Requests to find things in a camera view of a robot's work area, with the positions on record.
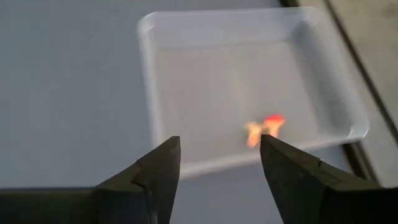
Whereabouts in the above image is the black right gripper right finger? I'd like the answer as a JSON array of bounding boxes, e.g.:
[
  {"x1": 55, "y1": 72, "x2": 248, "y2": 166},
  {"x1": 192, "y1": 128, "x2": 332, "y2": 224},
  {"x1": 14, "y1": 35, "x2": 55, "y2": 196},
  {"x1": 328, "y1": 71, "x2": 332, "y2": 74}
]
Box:
[{"x1": 260, "y1": 134, "x2": 398, "y2": 224}]

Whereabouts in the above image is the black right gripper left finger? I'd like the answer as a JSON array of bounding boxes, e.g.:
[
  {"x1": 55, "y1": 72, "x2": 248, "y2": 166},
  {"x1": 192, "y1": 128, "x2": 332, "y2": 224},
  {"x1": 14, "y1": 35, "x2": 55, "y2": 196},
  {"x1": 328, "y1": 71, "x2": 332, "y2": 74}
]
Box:
[{"x1": 0, "y1": 136, "x2": 182, "y2": 224}]

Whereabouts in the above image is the red capped toy mushroom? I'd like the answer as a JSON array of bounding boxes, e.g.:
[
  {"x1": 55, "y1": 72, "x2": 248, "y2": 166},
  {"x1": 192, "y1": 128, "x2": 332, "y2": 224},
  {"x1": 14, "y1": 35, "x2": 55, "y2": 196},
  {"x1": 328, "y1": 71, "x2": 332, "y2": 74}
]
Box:
[{"x1": 244, "y1": 113, "x2": 286, "y2": 149}]

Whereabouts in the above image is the clear plastic bin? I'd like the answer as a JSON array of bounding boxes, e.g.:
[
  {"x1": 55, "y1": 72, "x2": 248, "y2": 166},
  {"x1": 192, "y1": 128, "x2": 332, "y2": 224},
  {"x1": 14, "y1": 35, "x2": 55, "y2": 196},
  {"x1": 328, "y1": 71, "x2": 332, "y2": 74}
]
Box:
[{"x1": 136, "y1": 6, "x2": 371, "y2": 180}]

